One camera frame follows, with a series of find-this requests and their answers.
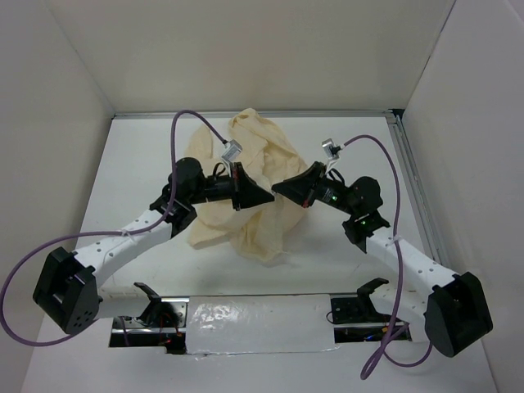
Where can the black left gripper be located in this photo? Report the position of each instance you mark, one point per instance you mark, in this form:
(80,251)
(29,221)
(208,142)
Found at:
(245,191)

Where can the aluminium frame rail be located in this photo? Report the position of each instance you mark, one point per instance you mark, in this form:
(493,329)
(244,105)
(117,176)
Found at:
(431,239)

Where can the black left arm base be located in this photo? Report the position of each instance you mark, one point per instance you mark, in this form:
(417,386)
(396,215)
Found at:
(152,320)

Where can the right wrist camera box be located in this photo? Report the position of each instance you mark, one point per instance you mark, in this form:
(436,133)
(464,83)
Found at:
(331,149)

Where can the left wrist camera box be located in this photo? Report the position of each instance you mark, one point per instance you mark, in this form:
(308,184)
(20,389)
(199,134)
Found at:
(232,149)

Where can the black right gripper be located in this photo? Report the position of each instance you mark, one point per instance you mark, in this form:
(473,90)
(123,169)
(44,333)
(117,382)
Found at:
(301,188)

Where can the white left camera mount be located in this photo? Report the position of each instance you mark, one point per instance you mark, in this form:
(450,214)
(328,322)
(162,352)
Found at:
(229,165)

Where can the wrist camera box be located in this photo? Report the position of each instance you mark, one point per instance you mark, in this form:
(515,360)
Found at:
(232,149)
(331,149)

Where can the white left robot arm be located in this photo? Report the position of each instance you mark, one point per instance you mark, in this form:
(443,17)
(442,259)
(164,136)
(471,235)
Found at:
(67,289)

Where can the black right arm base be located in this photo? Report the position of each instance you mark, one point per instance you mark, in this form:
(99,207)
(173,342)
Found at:
(354,317)

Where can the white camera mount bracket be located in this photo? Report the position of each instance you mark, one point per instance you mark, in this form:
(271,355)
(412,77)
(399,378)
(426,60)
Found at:
(331,162)

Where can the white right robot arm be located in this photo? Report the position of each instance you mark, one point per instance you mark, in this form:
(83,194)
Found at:
(446,308)

